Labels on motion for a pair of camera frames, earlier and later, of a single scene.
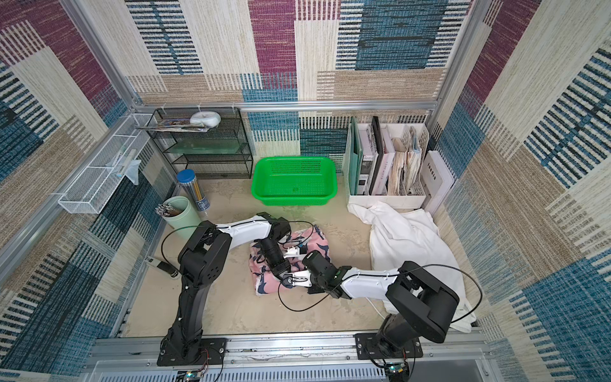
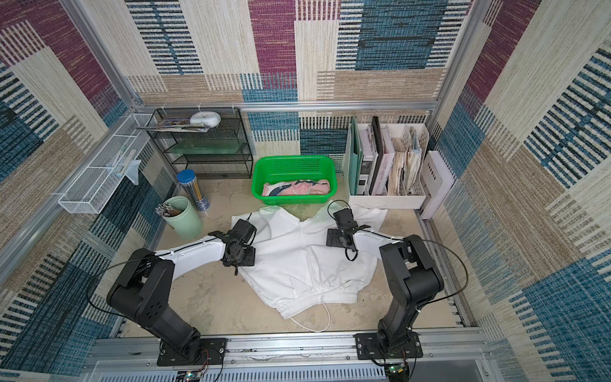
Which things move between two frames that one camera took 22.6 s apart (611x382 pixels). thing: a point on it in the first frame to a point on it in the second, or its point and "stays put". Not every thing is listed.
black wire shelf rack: [210, 141] stays put
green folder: [356, 161] stays put
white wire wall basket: [93, 189] stays put
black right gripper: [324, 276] to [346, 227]
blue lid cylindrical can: [187, 177] stays put
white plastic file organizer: [385, 164] stays put
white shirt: [399, 236] to [295, 270]
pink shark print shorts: [266, 281] to [296, 188]
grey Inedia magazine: [436, 181] stays put
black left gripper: [279, 268] to [251, 259]
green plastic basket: [294, 181] stays put
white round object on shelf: [208, 118] stays put
